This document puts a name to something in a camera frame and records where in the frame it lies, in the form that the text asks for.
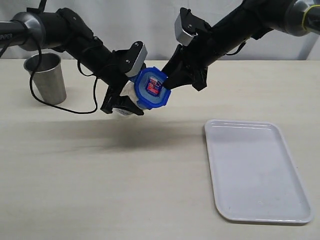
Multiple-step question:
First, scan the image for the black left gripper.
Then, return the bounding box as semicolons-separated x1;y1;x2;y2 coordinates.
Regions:
100;75;144;116

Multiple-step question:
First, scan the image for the blue plastic lid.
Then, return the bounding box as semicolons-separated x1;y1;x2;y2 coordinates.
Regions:
133;66;171;110

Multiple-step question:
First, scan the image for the stainless steel cup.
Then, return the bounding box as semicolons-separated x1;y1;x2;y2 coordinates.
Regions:
33;52;67;105

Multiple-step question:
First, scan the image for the white backdrop curtain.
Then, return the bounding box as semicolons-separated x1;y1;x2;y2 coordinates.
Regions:
0;0;320;62

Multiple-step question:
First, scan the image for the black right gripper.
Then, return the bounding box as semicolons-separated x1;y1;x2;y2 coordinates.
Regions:
161;37;215;91

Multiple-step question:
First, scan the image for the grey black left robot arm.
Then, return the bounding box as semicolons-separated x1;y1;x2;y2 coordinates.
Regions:
0;7;147;116

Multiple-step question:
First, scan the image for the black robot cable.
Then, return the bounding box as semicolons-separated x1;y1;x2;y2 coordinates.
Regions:
29;44;98;115
224;41;247;56

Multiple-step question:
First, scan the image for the clear plastic tall container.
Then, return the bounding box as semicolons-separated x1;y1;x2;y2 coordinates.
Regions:
113;81;144;117

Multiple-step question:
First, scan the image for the white rectangular plastic tray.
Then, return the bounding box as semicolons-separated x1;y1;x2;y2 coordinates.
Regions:
204;119;314;225

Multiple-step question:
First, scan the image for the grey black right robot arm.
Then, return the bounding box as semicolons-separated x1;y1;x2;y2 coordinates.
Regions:
162;0;320;91

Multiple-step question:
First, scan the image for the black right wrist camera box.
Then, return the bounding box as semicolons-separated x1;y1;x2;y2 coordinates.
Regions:
174;7;211;46

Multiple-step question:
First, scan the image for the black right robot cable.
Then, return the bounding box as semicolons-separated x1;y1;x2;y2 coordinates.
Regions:
224;41;247;56

